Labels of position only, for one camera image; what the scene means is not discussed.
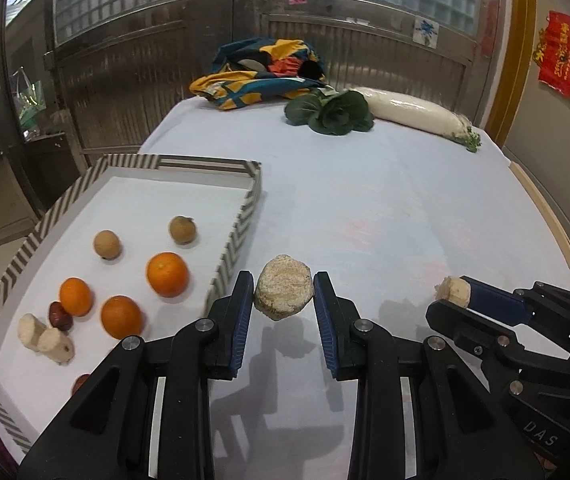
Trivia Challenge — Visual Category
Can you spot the striped rim white tray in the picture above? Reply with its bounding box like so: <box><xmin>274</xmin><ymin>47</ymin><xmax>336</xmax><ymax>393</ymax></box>
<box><xmin>0</xmin><ymin>154</ymin><xmax>263</xmax><ymax>453</ymax></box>

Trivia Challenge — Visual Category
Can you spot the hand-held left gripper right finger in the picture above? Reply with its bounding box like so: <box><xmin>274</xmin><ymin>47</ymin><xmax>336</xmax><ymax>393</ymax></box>
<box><xmin>312</xmin><ymin>270</ymin><xmax>548</xmax><ymax>480</ymax></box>

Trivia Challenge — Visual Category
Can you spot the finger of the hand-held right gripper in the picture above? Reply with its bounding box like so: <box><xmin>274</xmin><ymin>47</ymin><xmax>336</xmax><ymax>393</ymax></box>
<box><xmin>460</xmin><ymin>275</ymin><xmax>570</xmax><ymax>342</ymax></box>
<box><xmin>426</xmin><ymin>299</ymin><xmax>566</xmax><ymax>372</ymax></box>

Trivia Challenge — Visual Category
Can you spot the large orange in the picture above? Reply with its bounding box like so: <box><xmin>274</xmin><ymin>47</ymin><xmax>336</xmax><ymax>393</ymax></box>
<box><xmin>145</xmin><ymin>252</ymin><xmax>189</xmax><ymax>298</ymax></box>

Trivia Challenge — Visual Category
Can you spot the white radish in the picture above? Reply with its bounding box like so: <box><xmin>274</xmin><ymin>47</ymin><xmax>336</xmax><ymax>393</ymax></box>
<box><xmin>350</xmin><ymin>86</ymin><xmax>483</xmax><ymax>153</ymax></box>

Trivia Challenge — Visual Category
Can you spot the large peeled yam piece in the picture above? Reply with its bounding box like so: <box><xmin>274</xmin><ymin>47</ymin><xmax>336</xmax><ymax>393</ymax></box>
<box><xmin>253</xmin><ymin>255</ymin><xmax>314</xmax><ymax>322</ymax></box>

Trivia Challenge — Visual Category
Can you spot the brown longan with stem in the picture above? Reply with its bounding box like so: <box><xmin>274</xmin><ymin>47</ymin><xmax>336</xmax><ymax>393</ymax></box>
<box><xmin>168</xmin><ymin>215</ymin><xmax>197</xmax><ymax>246</ymax></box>

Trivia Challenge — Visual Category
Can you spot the low cabinet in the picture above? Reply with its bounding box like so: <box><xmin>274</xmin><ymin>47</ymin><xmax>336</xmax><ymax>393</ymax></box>
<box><xmin>0</xmin><ymin>130</ymin><xmax>73</xmax><ymax>248</ymax></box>

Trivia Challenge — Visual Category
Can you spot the blue white sticker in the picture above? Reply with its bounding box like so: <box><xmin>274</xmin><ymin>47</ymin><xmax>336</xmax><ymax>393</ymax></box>
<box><xmin>413</xmin><ymin>16</ymin><xmax>440</xmax><ymax>50</ymax></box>

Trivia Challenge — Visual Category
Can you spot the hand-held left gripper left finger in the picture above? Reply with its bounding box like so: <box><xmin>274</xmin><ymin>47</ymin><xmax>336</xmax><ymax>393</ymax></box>
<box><xmin>18</xmin><ymin>270</ymin><xmax>256</xmax><ymax>480</ymax></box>

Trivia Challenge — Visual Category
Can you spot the green clear plastic bag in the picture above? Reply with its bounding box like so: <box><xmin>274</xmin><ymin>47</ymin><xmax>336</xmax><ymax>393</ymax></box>
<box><xmin>12</xmin><ymin>67</ymin><xmax>48</xmax><ymax>128</ymax></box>

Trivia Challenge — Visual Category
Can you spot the yellow wooden door frame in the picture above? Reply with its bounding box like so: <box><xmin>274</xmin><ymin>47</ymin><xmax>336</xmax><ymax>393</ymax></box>
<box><xmin>482</xmin><ymin>0</ymin><xmax>538</xmax><ymax>148</ymax></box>

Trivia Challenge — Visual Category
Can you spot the small orange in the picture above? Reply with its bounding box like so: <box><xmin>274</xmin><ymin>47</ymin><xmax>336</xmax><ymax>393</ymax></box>
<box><xmin>59</xmin><ymin>277</ymin><xmax>93</xmax><ymax>318</ymax></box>

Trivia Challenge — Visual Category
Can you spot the white tablecloth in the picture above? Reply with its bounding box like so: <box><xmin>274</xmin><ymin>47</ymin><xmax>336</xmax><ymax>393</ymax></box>
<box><xmin>0</xmin><ymin>92</ymin><xmax>570</xmax><ymax>480</ymax></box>

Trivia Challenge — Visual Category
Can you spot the metal door with glass blocks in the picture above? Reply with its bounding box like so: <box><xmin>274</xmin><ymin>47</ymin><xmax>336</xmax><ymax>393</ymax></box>
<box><xmin>42</xmin><ymin>0</ymin><xmax>206</xmax><ymax>156</ymax></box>
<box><xmin>257</xmin><ymin>0</ymin><xmax>483</xmax><ymax>126</ymax></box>

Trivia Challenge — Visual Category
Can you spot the colourful patterned cloth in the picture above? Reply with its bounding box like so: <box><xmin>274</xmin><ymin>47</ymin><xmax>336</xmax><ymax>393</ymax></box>
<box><xmin>188</xmin><ymin>37</ymin><xmax>327</xmax><ymax>111</ymax></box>

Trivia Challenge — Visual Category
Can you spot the red gold wall banner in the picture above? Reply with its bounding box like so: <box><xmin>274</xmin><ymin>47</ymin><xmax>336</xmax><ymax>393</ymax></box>
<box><xmin>532</xmin><ymin>10</ymin><xmax>570</xmax><ymax>100</ymax></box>

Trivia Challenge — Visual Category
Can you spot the smooth brown longan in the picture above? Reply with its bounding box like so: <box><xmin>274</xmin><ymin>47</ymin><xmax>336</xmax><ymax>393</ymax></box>
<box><xmin>93</xmin><ymin>230</ymin><xmax>122</xmax><ymax>261</ymax></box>

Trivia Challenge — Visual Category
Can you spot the green bok choy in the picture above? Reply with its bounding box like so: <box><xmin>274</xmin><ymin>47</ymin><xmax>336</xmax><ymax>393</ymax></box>
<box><xmin>285</xmin><ymin>89</ymin><xmax>376</xmax><ymax>136</ymax></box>

